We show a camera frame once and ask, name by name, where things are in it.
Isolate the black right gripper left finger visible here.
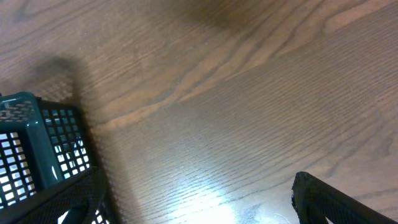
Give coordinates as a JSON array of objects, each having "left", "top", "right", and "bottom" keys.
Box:
[{"left": 1, "top": 167, "right": 106, "bottom": 223}]

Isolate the dark green plastic basket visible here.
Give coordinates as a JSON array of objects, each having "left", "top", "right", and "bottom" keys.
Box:
[{"left": 1, "top": 92, "right": 97, "bottom": 209}]

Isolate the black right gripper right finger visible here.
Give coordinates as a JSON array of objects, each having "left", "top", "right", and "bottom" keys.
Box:
[{"left": 292, "top": 172, "right": 397, "bottom": 224}]

